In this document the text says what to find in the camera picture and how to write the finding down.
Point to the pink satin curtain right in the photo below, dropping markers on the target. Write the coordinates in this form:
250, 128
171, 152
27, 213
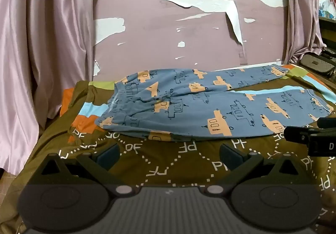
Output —
303, 32

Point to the blue patterned pajama pants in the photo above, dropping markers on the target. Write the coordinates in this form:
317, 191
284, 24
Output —
180, 104

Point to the brown colourful striped bedsheet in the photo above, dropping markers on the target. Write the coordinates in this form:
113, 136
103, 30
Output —
153, 163

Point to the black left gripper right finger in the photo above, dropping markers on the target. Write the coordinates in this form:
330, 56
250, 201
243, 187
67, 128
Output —
253, 167

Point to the pink satin curtain left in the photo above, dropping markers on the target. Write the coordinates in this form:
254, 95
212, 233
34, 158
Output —
46, 47

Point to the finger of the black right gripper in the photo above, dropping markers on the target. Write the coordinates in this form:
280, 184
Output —
308, 136
326, 123

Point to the pink satin curtain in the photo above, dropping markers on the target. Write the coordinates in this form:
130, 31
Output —
303, 32
46, 47

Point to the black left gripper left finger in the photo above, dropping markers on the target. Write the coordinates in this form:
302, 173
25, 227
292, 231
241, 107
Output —
86, 166

